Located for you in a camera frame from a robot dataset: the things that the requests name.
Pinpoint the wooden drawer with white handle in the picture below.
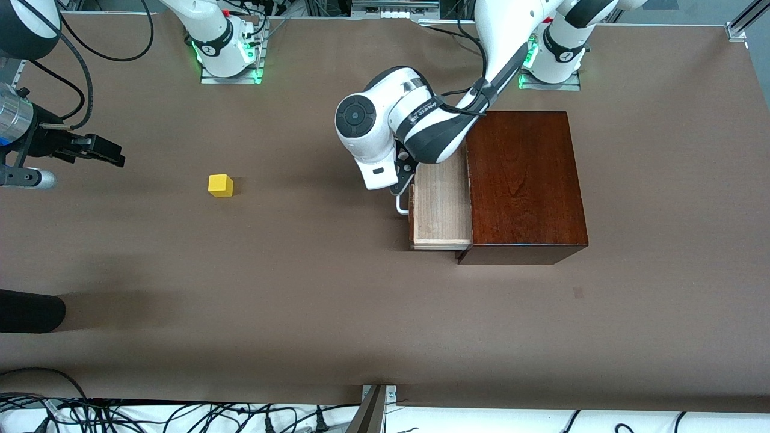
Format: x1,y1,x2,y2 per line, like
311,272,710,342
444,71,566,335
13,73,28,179
396,150,473,251

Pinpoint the dark brown wooden cabinet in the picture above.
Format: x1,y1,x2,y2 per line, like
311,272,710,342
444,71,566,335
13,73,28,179
457,111,590,266

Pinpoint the black ribbed cylinder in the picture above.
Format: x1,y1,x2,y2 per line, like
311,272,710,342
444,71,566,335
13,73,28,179
0,290,67,333

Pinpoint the thin black cable loop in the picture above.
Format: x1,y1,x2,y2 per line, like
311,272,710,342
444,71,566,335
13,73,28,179
57,0,155,62

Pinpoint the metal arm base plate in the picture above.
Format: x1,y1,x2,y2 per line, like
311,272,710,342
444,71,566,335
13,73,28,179
200,17,267,85
519,66,582,92

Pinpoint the black cable on table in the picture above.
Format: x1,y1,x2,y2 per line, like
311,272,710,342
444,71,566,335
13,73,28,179
421,21,482,43

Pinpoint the aluminium post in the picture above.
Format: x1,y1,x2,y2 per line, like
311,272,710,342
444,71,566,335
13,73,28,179
346,385,398,433

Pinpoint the tangled black cable bundle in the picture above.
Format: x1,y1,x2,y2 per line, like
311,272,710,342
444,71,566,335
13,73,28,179
0,368,362,433

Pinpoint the aluminium corner bracket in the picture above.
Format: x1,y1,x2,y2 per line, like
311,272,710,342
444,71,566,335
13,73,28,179
725,0,770,43

